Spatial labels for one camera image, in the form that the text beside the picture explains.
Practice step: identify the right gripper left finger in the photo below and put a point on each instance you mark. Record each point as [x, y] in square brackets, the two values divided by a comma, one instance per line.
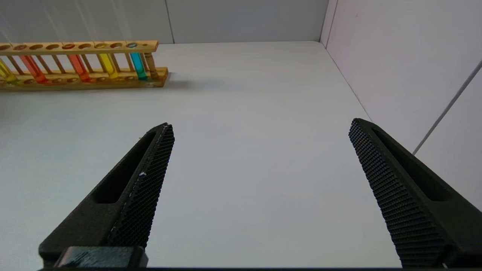
[113, 210]

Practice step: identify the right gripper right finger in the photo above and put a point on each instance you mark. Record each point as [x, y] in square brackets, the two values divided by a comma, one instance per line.
[414, 195]

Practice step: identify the test tube with yellow pigment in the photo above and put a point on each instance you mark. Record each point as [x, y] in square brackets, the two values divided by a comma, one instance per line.
[7, 74]
[109, 66]

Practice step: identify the test tube with blue pigment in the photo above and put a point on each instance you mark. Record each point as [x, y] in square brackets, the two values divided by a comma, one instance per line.
[139, 67]

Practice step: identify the test tube with red pigment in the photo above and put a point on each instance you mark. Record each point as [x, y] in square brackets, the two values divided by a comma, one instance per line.
[80, 67]
[35, 69]

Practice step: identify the wooden test tube rack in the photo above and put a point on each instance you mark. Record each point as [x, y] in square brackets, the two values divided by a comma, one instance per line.
[113, 47]

